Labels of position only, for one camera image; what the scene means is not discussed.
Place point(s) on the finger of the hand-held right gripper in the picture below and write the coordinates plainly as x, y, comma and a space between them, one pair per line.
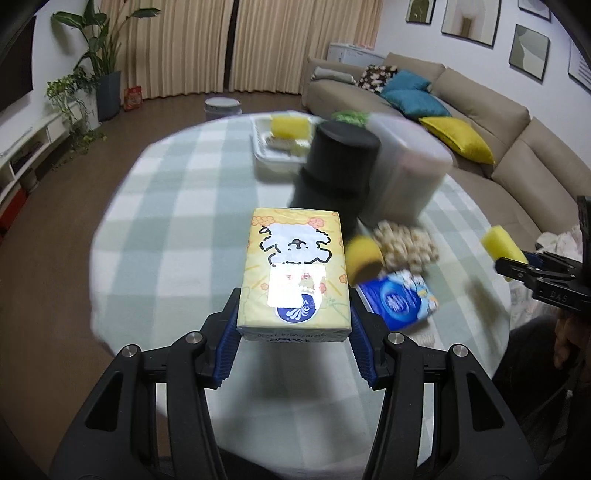
554, 261
515, 268

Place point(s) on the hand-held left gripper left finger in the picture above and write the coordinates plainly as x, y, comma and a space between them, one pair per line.
226, 350

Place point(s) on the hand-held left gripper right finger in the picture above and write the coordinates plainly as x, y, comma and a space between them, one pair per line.
367, 355

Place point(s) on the small yellow sponge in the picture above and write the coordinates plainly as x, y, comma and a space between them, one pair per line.
501, 244

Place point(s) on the blue tissue pack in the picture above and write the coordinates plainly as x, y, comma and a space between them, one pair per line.
392, 302

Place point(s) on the tan gourd-shaped sponge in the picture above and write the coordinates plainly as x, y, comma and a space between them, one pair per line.
364, 258

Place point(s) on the cream chenille scrubber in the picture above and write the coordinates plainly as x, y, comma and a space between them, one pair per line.
406, 244

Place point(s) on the yellow tissue pack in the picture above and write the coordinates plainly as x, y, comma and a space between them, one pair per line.
295, 258

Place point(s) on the white plastic tray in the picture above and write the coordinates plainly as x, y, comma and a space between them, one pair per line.
272, 161

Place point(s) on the green cloth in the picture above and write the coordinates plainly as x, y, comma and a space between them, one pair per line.
348, 117

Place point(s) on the large yellow sponge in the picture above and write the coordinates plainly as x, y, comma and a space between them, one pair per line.
288, 127

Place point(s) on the person's right hand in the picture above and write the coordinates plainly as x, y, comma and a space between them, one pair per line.
568, 337

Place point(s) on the floral blanket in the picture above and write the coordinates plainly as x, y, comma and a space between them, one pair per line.
558, 240

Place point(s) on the yellow cushion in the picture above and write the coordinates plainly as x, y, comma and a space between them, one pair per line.
461, 138

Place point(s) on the translucent white plastic container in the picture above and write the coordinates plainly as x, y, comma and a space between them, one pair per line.
406, 175

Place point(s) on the beige leather sofa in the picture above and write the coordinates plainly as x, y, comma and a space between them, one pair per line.
508, 120

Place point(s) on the teal cushion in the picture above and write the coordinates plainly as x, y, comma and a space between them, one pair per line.
415, 102
406, 81

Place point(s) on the white text framed picture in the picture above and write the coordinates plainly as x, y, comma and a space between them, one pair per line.
581, 67

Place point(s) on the black cylindrical container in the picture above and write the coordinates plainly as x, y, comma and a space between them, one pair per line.
341, 157

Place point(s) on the green abstract framed picture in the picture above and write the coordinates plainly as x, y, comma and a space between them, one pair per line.
528, 53

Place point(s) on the brown patterned cushion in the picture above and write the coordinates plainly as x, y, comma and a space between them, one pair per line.
376, 77

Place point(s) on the grey trash bin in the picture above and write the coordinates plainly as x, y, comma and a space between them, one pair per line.
223, 108

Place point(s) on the beige arch framed picture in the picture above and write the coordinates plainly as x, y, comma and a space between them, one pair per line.
471, 21

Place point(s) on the dark framed picture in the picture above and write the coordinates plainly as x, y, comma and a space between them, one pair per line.
534, 7

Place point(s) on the red storage box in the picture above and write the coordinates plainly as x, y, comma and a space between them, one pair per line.
11, 207

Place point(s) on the small grey pot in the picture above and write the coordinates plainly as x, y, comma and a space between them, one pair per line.
27, 180

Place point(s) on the grey folded blanket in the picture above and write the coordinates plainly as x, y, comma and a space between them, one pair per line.
332, 74

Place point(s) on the red paper bag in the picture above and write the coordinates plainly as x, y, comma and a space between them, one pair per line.
132, 98

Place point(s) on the green arch framed picture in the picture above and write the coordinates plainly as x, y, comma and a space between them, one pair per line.
421, 10

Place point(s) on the tall plant in dark pot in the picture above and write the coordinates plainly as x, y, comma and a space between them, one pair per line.
108, 97

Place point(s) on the white television cabinet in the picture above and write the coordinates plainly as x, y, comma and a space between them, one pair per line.
41, 129

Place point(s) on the trailing plant in white pot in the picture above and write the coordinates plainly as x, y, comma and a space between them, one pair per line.
69, 92

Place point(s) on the beige curtain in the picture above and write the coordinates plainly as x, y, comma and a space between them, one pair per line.
184, 46
300, 46

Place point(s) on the black wall television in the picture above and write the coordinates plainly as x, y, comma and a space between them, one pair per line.
14, 69

